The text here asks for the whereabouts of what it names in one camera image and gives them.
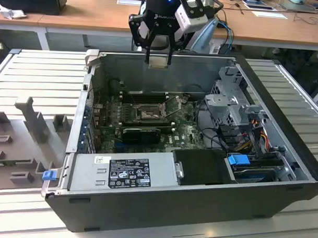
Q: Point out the grey laptop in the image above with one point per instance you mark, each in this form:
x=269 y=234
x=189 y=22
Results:
x=298 y=6

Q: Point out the white paper sheet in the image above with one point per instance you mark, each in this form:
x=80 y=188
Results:
x=269 y=14
x=126 y=2

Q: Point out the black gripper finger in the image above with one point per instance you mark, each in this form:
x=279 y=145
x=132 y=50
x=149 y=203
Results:
x=133 y=32
x=171 y=56

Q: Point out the black box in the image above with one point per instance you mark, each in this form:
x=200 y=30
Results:
x=30 y=1

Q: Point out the black plastic shroud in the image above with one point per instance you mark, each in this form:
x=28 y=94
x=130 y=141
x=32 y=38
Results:
x=201 y=165

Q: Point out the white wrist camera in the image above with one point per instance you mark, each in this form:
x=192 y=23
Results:
x=189 y=21

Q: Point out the blue board connector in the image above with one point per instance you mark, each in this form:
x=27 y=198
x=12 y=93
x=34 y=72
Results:
x=118 y=144

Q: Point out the black graphics card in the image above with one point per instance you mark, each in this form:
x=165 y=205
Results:
x=140 y=136

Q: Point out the silver metal drive cage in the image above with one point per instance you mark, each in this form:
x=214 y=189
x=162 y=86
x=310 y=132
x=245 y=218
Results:
x=222 y=103

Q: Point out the blue booklet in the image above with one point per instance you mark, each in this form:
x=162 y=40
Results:
x=257 y=5

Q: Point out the black RAM slot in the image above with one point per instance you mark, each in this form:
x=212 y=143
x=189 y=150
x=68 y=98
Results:
x=148 y=121
x=148 y=127
x=149 y=97
x=149 y=101
x=167 y=130
x=148 y=124
x=149 y=94

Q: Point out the CPU socket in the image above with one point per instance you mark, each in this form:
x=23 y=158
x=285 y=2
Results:
x=146 y=114

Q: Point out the grey plastic case latch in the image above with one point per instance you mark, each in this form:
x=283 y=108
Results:
x=92 y=56

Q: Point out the green motherboard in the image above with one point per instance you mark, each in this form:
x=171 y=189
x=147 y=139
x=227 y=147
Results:
x=179 y=130

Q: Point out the green RAM stick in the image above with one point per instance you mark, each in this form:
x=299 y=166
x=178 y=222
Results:
x=11 y=161

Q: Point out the wooden desk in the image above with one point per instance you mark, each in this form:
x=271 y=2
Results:
x=87 y=14

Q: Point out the round coin battery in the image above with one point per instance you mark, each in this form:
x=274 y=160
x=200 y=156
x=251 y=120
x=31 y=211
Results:
x=185 y=99

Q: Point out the hard disk in blue carrier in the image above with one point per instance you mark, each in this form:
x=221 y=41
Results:
x=238 y=160

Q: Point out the black open PC case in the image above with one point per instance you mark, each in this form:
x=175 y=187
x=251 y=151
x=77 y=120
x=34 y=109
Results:
x=145 y=210

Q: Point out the grey parts rack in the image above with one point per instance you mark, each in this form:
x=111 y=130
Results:
x=33 y=120

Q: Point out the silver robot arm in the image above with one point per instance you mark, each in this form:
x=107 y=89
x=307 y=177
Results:
x=205 y=34

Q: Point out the crumpled white paper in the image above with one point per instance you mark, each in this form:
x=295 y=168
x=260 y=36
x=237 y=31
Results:
x=12 y=13

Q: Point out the black camera bracket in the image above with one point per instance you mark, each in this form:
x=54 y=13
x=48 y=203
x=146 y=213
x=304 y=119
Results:
x=196 y=9

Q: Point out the blue plastic case latch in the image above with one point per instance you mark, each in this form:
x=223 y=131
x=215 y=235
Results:
x=49 y=175

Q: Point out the grey power supply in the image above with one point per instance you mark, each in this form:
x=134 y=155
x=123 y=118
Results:
x=86 y=174

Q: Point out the silver CPU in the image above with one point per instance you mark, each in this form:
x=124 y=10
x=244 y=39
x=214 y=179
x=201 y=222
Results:
x=157 y=62

